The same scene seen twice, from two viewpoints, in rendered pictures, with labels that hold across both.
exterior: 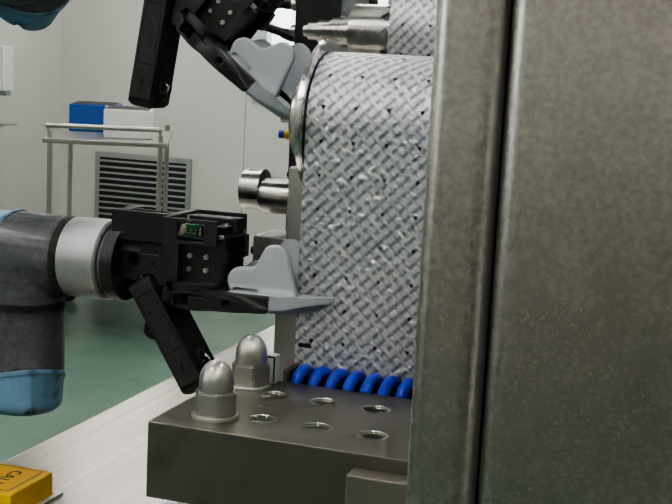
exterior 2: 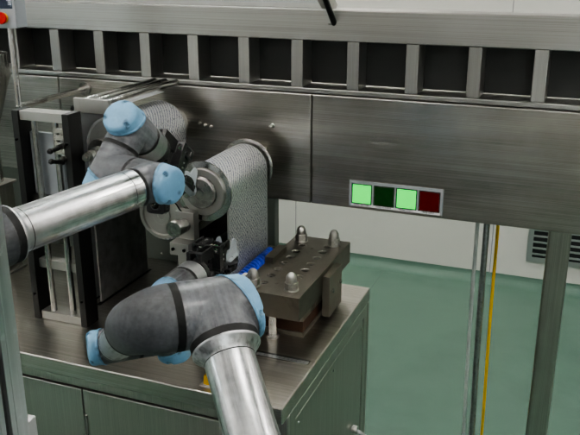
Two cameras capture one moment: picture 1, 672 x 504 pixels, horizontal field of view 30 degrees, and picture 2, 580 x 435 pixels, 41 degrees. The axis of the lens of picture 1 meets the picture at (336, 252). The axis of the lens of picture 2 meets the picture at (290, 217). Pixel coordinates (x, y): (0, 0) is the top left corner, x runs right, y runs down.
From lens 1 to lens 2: 2.04 m
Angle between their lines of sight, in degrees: 84
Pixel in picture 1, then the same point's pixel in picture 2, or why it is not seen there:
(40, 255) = not seen: hidden behind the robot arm
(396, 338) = (245, 250)
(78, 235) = (199, 270)
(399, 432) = (300, 267)
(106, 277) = not seen: hidden behind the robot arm
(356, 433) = (303, 272)
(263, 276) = (232, 250)
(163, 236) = (220, 254)
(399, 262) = (245, 226)
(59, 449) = (156, 374)
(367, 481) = (331, 275)
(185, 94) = not seen: outside the picture
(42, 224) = (186, 274)
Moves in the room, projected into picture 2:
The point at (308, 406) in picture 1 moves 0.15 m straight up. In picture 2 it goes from (276, 277) to (275, 220)
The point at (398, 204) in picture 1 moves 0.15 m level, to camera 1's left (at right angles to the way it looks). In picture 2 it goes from (243, 208) to (236, 228)
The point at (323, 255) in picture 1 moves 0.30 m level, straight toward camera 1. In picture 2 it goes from (233, 235) to (356, 237)
